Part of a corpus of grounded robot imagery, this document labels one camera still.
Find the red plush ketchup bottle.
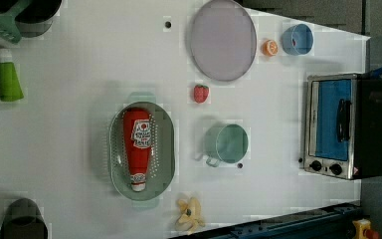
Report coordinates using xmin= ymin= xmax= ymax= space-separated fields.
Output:
xmin=122 ymin=108 xmax=152 ymax=192

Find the green oval strainer basket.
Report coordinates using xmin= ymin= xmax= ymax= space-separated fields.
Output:
xmin=107 ymin=93 xmax=175 ymax=201

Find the red toy strawberry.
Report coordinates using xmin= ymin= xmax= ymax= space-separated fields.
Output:
xmin=193 ymin=85 xmax=210 ymax=104

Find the large grey round plate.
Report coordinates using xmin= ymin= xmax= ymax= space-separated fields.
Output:
xmin=190 ymin=0 xmax=257 ymax=81

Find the yellow peeled banana toy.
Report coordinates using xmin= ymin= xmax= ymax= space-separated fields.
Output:
xmin=175 ymin=197 xmax=205 ymax=235

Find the orange slice toy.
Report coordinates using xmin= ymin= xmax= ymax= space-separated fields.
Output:
xmin=262 ymin=40 xmax=278 ymax=57

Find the blue cup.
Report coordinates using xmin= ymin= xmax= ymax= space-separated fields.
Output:
xmin=282 ymin=24 xmax=313 ymax=56

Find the black silver toaster oven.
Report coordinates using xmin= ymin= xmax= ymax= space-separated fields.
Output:
xmin=303 ymin=74 xmax=382 ymax=180

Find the green bottle white cap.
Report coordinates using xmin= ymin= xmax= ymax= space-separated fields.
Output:
xmin=0 ymin=48 xmax=24 ymax=102

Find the black pot bottom corner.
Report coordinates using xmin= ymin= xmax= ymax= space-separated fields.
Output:
xmin=0 ymin=198 xmax=49 ymax=239

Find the yellow red toy object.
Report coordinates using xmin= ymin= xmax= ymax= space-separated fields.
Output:
xmin=352 ymin=219 xmax=381 ymax=239

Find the green plastic spatula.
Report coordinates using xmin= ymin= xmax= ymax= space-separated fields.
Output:
xmin=0 ymin=0 xmax=33 ymax=44

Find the teal mug with handle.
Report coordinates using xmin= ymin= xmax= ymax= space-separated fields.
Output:
xmin=203 ymin=123 xmax=249 ymax=167

